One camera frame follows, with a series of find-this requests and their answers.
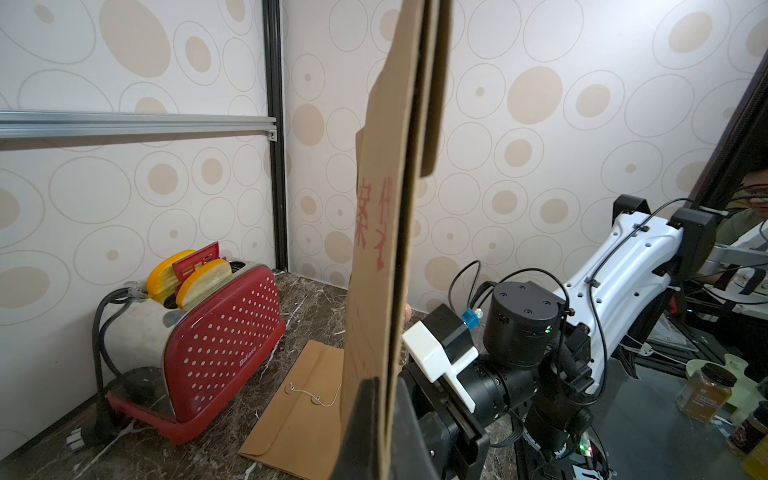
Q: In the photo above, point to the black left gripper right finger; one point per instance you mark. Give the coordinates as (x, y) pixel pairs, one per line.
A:
(410, 459)

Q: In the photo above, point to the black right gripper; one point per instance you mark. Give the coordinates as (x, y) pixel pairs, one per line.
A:
(527, 382)

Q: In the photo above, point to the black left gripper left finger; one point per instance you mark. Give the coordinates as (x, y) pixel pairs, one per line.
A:
(358, 455)

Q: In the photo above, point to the kraft file bag stack top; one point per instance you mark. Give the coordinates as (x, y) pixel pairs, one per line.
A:
(396, 147)

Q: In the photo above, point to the kraft file bag stack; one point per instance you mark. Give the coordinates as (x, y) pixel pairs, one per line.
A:
(396, 147)
(300, 431)

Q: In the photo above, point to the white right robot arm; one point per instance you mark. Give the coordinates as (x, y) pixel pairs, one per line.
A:
(620, 286)

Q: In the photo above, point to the kraft file bag stack bottom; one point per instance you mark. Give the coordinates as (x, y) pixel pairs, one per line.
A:
(300, 431)

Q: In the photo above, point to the amber glass jar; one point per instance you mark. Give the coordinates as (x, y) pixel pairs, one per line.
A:
(705, 392)

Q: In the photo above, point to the red toaster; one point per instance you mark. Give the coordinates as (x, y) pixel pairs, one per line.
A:
(172, 350)

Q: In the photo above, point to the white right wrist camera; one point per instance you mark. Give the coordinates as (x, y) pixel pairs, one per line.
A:
(442, 347)

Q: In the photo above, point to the person behind right frame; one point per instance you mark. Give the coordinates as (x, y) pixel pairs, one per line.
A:
(752, 195)

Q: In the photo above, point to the black corner frame post right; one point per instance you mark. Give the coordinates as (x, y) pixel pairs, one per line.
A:
(271, 17)

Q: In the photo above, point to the aluminium rail back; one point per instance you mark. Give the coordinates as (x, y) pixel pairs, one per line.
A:
(28, 124)

